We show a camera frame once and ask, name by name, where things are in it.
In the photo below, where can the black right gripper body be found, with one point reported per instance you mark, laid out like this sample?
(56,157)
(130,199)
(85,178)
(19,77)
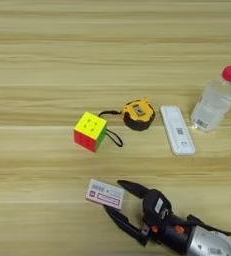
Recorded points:
(168,233)

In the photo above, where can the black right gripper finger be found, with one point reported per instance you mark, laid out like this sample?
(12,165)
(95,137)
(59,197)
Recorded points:
(135,189)
(125,223)

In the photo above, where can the small white red box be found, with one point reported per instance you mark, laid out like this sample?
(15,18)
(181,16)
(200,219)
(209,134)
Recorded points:
(104,195)

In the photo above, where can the white rectangular remote device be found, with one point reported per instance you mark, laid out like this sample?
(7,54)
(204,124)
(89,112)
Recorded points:
(177,130)

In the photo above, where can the yellow black tape measure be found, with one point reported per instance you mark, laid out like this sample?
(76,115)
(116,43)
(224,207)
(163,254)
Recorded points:
(138,115)

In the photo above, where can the colourful puzzle cube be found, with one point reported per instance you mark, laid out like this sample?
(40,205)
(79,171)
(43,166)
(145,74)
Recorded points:
(89,130)

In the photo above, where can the clear bottle red cap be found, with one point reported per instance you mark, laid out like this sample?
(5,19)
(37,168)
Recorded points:
(213,103)

